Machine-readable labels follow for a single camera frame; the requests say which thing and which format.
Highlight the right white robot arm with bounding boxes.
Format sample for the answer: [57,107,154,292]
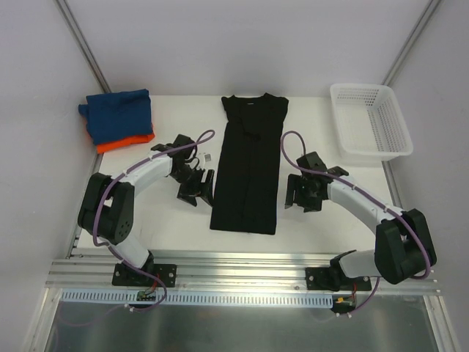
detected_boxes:
[171,152,437,292]

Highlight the white slotted cable duct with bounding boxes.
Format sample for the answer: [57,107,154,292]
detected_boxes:
[58,289,335,307]

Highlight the black t shirt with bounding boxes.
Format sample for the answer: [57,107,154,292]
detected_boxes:
[210,93,289,235]

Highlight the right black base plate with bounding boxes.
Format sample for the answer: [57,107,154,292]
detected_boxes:
[305,267,372,292]

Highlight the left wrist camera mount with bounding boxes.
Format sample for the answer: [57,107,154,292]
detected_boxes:
[196,153,212,169]

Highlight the folded blue t shirt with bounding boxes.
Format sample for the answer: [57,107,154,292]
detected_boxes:
[78,89,153,145]

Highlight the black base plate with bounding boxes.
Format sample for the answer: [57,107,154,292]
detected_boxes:
[111,263,177,288]
[305,267,372,292]

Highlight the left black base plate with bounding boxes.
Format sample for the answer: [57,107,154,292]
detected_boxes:
[111,263,177,288]

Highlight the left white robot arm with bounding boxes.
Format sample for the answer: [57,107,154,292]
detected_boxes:
[78,130,215,285]

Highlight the white perforated plastic basket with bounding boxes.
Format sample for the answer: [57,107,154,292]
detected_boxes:
[330,83,413,163]

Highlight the folded orange t shirt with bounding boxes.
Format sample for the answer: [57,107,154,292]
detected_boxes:
[97,133,155,154]

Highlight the aluminium frame rail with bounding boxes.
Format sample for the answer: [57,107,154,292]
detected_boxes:
[46,248,440,294]

